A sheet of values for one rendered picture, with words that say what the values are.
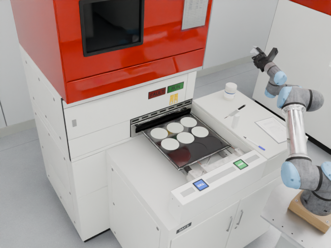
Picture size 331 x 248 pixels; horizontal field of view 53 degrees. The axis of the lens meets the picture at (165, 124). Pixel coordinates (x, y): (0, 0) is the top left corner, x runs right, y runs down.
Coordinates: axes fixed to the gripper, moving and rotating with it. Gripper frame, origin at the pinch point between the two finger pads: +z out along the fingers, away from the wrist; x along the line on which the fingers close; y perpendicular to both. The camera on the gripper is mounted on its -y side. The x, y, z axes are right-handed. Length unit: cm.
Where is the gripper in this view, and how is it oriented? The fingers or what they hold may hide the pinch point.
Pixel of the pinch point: (255, 47)
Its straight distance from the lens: 234.4
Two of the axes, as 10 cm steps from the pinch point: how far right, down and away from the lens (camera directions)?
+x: 4.5, 5.0, 7.4
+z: -3.3, -6.7, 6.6
